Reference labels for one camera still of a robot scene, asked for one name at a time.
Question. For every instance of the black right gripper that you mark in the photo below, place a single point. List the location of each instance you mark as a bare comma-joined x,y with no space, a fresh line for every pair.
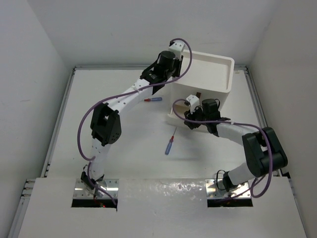
191,116

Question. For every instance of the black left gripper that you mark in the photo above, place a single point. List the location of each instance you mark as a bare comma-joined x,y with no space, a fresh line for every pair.
177,63

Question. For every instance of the white three-drawer storage box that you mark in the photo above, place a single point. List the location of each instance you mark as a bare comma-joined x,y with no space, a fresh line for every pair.
210,75

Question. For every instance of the blue red precision screwdriver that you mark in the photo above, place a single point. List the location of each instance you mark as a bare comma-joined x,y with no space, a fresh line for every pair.
170,143

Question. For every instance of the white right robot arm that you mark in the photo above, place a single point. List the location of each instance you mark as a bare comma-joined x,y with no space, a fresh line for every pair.
263,151

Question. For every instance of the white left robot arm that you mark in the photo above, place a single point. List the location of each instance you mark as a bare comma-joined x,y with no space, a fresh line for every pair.
106,119

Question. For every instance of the small blue screwdriver top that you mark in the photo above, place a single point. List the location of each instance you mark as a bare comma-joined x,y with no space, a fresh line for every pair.
155,99

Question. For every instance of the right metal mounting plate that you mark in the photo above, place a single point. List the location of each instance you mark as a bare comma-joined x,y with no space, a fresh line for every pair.
218,197

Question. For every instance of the metal mounting plate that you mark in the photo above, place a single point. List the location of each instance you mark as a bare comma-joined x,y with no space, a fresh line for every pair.
218,197
82,191

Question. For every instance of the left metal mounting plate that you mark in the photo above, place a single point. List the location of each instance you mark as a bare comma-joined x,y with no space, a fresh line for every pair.
82,191

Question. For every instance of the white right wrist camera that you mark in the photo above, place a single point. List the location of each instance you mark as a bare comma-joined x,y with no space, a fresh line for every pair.
192,102

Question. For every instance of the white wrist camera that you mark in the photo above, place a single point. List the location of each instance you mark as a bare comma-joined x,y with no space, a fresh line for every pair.
192,102
177,48

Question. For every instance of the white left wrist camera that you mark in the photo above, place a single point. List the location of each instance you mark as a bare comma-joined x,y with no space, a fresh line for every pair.
177,48

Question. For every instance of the aluminium frame rail back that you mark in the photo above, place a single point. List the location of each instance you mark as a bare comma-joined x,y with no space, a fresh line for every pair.
109,67

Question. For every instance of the aluminium frame rail right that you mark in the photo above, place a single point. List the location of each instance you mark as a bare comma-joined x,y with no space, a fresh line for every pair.
284,172

